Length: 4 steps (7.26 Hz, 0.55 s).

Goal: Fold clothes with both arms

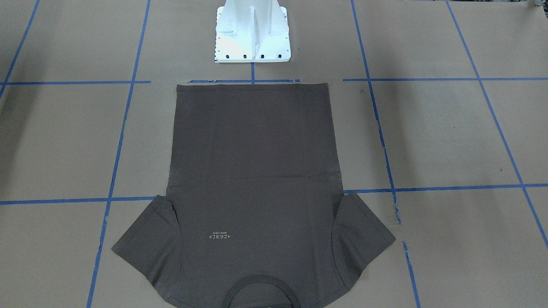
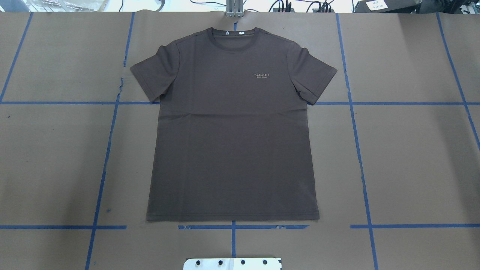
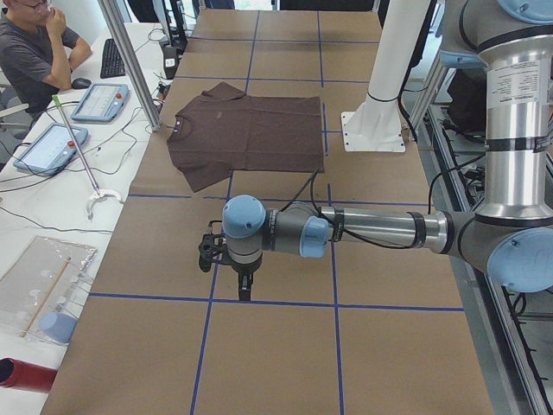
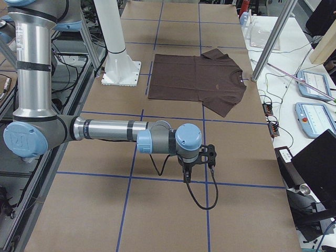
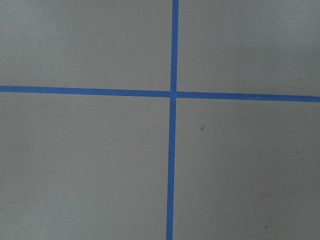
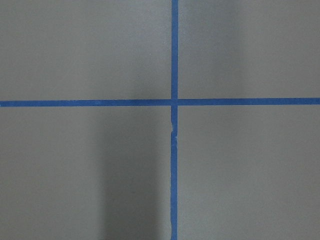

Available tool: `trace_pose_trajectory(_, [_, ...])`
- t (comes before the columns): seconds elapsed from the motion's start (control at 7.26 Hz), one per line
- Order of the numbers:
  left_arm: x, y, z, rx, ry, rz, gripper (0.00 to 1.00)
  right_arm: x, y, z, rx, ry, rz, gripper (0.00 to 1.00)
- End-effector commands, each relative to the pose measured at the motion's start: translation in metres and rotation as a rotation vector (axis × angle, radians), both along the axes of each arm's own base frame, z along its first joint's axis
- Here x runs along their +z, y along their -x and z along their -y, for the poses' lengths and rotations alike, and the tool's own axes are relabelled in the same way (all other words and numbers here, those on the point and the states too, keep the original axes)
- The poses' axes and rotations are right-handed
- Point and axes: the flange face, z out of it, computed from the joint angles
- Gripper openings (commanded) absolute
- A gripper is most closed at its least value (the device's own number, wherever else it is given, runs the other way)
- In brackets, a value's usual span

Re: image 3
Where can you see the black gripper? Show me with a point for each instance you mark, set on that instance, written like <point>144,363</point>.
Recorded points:
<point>244,271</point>

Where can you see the brown t-shirt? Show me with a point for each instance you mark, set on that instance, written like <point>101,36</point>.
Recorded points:
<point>224,129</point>

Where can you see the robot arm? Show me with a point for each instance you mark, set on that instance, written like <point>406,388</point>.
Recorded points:
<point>508,237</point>

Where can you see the reacher grabber stick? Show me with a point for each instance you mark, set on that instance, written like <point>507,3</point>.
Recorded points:
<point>98,193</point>

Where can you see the blue plastic cup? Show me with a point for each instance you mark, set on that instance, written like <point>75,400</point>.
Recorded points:
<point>58,326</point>

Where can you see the far blue teach pendant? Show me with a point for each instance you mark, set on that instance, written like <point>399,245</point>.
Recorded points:
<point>101,103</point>

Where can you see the blue teach pendant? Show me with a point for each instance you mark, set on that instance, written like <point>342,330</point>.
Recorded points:
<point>101,103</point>
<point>49,153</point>

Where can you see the near blue teach pendant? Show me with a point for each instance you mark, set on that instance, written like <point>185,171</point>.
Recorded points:
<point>49,153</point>

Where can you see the red cylinder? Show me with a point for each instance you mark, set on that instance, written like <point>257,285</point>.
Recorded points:
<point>26,376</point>

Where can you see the black keyboard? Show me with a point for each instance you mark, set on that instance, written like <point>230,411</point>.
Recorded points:
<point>112,64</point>

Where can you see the black computer mouse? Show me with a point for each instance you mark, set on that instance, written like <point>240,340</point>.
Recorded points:
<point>81,83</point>

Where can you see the seated person grey shirt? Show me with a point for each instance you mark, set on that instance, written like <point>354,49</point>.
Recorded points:
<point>39,52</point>

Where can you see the white camera pillar base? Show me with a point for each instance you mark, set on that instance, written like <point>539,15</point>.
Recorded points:
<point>376,124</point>

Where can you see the aluminium frame post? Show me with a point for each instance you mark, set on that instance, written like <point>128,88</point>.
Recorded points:
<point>115,24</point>

